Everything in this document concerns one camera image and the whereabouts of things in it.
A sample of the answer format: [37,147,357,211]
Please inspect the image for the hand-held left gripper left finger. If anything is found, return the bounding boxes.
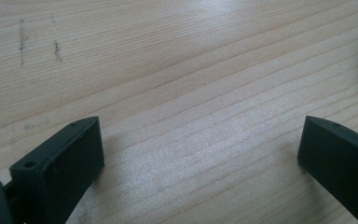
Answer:
[9,116,105,224]

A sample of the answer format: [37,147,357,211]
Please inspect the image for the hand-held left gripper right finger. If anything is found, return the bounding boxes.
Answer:
[297,115,358,224]

